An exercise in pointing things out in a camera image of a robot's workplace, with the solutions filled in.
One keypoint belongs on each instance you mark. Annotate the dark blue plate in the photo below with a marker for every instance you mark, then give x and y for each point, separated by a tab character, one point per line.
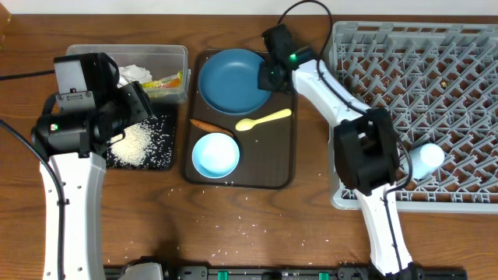
228	82

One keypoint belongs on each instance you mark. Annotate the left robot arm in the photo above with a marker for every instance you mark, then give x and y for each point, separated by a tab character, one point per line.
72	136

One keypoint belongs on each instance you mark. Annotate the light blue cup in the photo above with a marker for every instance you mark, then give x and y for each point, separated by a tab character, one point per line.
425	160

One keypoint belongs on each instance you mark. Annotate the orange carrot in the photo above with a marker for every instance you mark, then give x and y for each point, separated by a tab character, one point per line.
211	128

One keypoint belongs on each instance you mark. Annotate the light blue bowl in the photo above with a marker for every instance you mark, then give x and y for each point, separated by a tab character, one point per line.
215	155

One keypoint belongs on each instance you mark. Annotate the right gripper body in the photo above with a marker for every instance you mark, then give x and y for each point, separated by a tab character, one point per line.
268	76

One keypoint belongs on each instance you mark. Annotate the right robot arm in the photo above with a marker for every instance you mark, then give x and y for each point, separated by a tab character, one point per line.
365	151

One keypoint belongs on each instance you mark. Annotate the black rectangular tray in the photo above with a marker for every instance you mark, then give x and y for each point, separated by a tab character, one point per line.
163	155

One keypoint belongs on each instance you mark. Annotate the white tissue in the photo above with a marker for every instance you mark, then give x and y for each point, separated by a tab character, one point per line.
133	73

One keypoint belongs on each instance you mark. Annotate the grey dishwasher rack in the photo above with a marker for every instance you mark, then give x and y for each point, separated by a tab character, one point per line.
439	82

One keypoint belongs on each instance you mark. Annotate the white rice pile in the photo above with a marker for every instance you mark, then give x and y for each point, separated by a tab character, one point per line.
134	145

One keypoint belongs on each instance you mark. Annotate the clear plastic bin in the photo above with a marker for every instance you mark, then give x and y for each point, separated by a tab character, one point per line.
161	60

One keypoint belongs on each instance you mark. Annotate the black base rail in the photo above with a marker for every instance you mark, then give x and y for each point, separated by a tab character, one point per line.
199	272

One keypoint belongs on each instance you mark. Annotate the brown serving tray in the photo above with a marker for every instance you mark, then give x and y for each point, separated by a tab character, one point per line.
267	150

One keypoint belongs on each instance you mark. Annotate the yellow green snack wrapper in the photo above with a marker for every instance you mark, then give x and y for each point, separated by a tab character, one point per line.
172	81

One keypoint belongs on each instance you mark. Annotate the yellow plastic spoon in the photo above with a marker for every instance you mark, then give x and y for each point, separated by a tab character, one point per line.
247	124

